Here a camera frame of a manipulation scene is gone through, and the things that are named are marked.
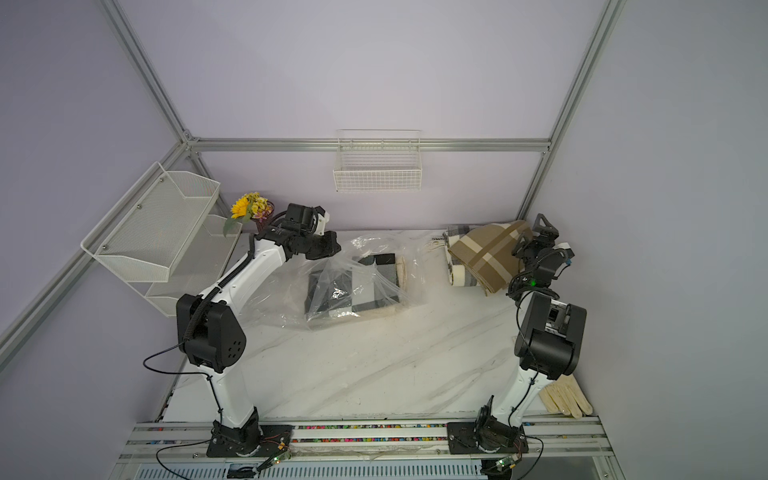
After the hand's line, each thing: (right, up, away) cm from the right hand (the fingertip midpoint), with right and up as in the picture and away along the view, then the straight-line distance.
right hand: (530, 222), depth 87 cm
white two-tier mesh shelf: (-102, -4, -8) cm, 103 cm away
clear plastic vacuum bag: (-76, -25, +5) cm, 80 cm away
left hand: (-57, -8, +3) cm, 58 cm away
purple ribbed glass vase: (-86, +1, +14) cm, 87 cm away
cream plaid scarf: (-18, -16, +14) cm, 28 cm away
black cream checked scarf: (-45, -18, -1) cm, 49 cm away
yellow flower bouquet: (-87, +7, +8) cm, 87 cm away
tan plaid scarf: (-8, -9, +14) cm, 19 cm away
